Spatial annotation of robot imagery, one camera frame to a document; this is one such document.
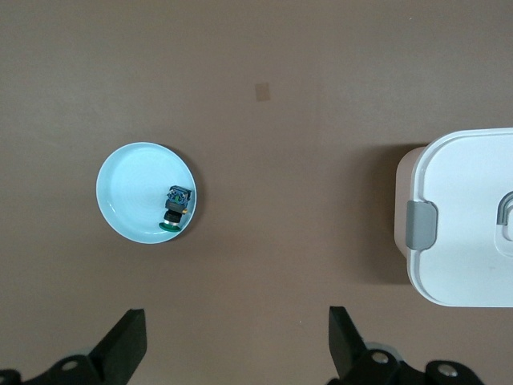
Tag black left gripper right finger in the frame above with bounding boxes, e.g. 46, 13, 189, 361
326, 306, 482, 385

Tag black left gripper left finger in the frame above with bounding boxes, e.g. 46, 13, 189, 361
0, 307, 148, 385

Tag light blue round plate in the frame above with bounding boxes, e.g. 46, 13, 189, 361
95, 142, 200, 245

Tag small blue electronic part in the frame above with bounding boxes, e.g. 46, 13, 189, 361
158, 184, 193, 233

